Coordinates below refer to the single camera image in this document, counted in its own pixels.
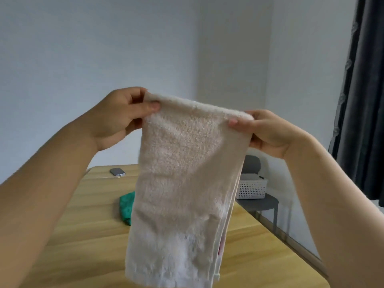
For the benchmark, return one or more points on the person's right hand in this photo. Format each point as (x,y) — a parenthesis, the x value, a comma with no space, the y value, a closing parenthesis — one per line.
(270,131)

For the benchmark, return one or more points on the person's left hand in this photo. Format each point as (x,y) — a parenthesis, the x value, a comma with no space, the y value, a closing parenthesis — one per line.
(117,119)

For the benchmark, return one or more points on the white plastic basket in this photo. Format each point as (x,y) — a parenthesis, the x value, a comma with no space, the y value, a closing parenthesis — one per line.
(252,187)

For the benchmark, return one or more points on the small white towel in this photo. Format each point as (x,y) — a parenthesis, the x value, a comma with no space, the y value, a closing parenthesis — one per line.
(180,176)

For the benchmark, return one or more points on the green cloth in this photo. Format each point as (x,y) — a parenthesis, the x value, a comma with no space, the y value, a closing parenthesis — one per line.
(127,206)

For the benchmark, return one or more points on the person's left forearm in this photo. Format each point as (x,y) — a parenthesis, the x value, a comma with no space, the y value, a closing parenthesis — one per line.
(39,203)

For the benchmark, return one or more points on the person's right forearm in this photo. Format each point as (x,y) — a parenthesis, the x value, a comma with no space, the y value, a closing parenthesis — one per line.
(339,212)

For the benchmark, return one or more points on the grey chair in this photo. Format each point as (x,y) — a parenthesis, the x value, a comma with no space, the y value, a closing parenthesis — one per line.
(258,203)

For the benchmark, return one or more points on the dark grey curtain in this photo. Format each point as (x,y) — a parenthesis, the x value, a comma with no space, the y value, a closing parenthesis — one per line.
(360,101)

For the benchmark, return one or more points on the wooden table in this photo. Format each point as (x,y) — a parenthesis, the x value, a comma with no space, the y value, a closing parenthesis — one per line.
(90,251)

